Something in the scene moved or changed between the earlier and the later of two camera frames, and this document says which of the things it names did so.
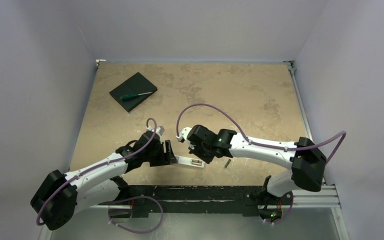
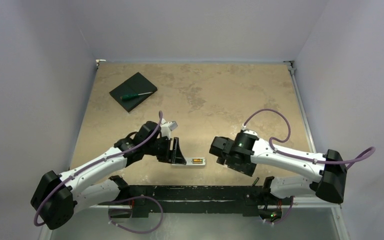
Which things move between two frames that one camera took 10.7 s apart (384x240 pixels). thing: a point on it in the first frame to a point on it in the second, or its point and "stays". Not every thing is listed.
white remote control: x=190 y=161 stays
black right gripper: x=194 y=145 to x=217 y=149
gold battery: x=195 y=162 stays
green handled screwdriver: x=128 y=96 stays
